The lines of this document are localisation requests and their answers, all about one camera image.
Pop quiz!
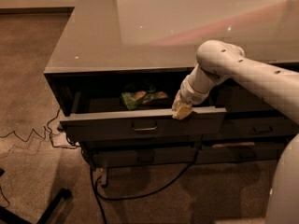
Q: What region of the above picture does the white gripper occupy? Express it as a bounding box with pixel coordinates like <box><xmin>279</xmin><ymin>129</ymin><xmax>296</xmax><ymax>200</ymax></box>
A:
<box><xmin>172</xmin><ymin>76</ymin><xmax>208</xmax><ymax>119</ymax></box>

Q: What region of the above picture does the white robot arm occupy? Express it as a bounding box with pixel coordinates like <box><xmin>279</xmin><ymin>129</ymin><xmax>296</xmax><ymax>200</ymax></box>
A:
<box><xmin>172</xmin><ymin>40</ymin><xmax>299</xmax><ymax>224</ymax></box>

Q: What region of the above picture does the grey drawer cabinet counter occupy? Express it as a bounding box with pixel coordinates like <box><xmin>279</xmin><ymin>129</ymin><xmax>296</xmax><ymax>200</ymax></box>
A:
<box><xmin>44</xmin><ymin>0</ymin><xmax>299</xmax><ymax>189</ymax></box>

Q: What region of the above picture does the green snack bag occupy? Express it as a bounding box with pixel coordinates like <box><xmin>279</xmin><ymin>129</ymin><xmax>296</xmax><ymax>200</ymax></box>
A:
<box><xmin>121</xmin><ymin>91</ymin><xmax>169</xmax><ymax>110</ymax></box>

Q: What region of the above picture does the black stand leg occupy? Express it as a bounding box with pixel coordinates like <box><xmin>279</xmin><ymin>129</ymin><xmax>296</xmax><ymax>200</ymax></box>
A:
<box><xmin>0</xmin><ymin>188</ymin><xmax>72</xmax><ymax>224</ymax></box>

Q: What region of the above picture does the thick black floor cable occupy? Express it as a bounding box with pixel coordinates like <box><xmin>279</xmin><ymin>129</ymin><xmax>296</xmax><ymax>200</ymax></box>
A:
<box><xmin>89</xmin><ymin>159</ymin><xmax>197</xmax><ymax>224</ymax></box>

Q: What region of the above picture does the thin black tangled wire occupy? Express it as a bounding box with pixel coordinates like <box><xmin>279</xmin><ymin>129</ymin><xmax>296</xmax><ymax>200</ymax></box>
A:
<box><xmin>0</xmin><ymin>107</ymin><xmax>80</xmax><ymax>210</ymax></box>

